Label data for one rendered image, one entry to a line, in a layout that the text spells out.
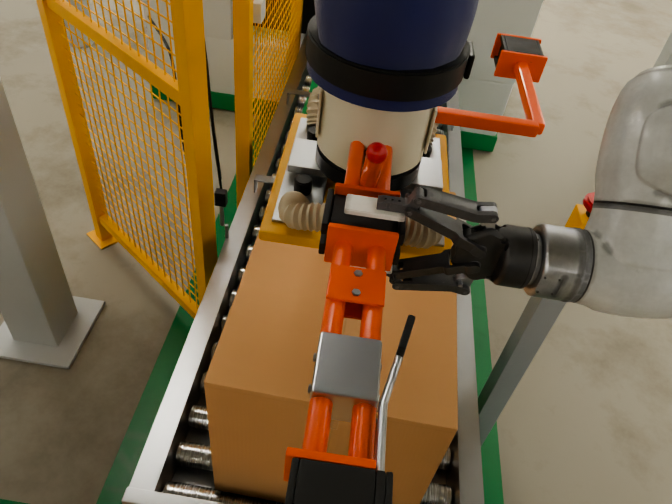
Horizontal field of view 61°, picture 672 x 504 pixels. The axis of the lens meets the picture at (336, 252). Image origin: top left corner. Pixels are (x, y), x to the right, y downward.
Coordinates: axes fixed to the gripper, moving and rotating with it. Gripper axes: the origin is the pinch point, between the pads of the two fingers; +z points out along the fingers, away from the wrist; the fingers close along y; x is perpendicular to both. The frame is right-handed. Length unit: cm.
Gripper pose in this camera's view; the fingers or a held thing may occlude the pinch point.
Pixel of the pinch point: (363, 234)
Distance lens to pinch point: 69.5
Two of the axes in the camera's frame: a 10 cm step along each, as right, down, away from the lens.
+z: -9.9, -1.5, 0.1
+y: -1.0, 7.1, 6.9
